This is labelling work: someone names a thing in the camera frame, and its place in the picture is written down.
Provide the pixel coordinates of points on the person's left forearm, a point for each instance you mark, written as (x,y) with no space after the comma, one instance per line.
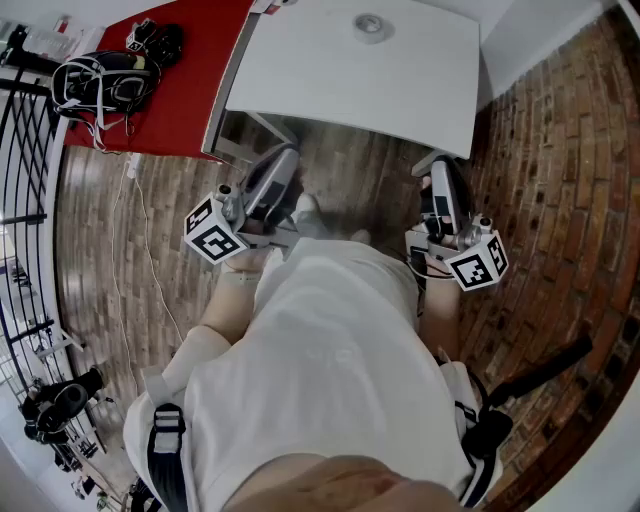
(230,310)

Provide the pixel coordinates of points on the person's blue jeans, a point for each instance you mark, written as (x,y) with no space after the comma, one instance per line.
(314,226)

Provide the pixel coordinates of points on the person's chin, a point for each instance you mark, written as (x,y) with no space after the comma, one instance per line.
(340,487)

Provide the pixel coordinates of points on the black metal railing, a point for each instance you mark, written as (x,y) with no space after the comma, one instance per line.
(22,150)

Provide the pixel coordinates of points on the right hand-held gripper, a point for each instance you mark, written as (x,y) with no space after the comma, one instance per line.
(475,267)

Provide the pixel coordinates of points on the idle hand-held gripper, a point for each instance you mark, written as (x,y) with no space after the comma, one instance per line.
(137,36)

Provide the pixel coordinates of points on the person's white shoe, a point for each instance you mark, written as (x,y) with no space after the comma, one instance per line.
(306,204)

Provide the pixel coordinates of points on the person's white shirt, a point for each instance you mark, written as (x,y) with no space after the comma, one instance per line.
(320,360)

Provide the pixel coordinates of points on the white metal frame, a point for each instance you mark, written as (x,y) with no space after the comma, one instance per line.
(60,340)

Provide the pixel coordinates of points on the clear plastic container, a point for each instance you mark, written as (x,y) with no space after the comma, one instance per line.
(52,41)

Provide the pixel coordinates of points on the white table leg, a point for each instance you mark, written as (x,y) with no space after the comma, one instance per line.
(422,165)

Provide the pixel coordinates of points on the white table frame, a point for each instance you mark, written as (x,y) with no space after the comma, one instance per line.
(272,129)

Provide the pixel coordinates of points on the white and red card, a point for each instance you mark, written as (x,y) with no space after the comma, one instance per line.
(264,5)

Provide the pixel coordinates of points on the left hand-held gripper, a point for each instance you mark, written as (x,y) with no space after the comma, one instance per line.
(215,235)

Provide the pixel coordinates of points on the person's right forearm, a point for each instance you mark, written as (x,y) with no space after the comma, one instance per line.
(442,310)

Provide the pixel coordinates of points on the black gear pile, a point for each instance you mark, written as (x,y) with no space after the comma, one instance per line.
(65,400)

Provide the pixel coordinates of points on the white wrist band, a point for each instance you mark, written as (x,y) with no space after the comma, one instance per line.
(240,278)

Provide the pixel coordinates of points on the red table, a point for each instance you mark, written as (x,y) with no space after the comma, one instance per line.
(200,85)

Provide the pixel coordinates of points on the white power strip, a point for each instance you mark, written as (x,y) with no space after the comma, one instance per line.
(134,166)

